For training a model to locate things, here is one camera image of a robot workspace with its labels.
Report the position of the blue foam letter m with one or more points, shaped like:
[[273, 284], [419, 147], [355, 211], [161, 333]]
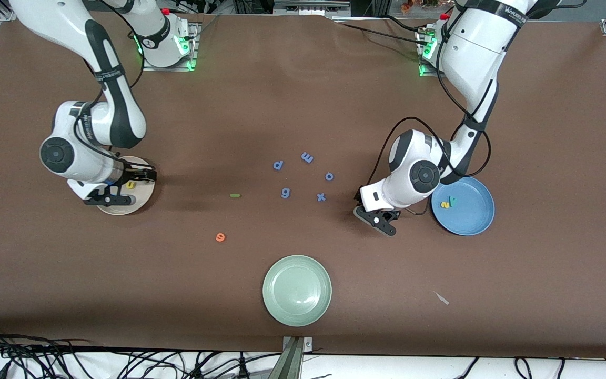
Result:
[[306, 158]]

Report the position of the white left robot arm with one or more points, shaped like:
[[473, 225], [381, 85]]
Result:
[[482, 47]]

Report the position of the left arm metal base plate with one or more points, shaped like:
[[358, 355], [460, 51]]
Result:
[[424, 72]]

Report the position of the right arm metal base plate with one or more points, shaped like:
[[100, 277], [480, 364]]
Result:
[[195, 39]]

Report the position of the brown table cover sheet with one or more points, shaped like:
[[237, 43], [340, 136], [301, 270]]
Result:
[[303, 105]]

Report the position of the blue plate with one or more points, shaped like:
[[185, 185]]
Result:
[[466, 221]]

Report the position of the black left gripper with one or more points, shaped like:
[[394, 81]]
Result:
[[358, 196]]

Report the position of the small orange background object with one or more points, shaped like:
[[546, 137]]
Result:
[[406, 5]]

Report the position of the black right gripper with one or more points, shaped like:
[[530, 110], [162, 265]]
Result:
[[133, 174]]

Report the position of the aluminium profile bracket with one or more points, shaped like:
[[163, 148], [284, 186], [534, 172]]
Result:
[[293, 363]]

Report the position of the beige brown plate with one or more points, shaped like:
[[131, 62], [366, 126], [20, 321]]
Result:
[[145, 197]]

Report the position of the pale green plate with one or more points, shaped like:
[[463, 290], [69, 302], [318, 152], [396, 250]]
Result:
[[296, 290]]

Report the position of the small white tape scrap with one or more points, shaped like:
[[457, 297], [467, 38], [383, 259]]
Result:
[[441, 298]]

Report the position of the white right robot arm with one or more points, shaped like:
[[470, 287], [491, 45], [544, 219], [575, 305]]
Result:
[[45, 21]]

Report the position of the grey power strip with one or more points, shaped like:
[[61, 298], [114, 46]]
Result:
[[311, 8]]

